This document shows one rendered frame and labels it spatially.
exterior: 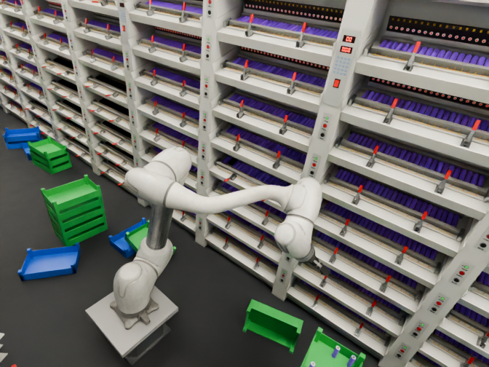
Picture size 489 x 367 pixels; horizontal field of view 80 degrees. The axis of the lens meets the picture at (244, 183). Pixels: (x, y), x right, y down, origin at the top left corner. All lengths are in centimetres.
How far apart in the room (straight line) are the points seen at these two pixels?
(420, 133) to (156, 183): 97
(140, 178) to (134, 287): 58
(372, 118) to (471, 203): 47
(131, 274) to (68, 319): 65
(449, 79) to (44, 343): 214
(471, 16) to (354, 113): 48
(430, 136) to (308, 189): 49
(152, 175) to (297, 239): 55
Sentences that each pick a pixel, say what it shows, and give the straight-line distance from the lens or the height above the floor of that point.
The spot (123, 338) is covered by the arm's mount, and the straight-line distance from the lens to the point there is 163.
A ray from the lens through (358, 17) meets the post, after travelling 126.
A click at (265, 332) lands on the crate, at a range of 190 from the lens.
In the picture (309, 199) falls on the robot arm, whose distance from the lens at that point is 104.
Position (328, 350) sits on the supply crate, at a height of 40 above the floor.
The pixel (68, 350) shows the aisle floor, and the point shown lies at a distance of 194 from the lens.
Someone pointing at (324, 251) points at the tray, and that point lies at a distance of 169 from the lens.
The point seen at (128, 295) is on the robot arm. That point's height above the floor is 43.
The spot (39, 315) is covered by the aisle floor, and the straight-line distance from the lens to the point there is 212.
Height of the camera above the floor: 161
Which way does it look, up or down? 32 degrees down
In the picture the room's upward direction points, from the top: 8 degrees clockwise
